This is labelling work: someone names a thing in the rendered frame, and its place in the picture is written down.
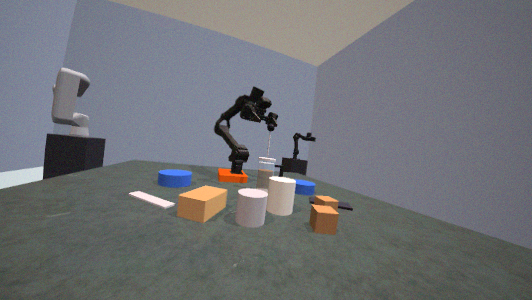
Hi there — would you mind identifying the blue short cylinder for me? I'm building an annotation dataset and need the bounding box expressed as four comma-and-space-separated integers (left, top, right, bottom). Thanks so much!
295, 180, 315, 195
158, 169, 192, 188

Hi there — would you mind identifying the white flat bar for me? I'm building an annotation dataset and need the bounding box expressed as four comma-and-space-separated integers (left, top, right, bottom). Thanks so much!
128, 191, 174, 208

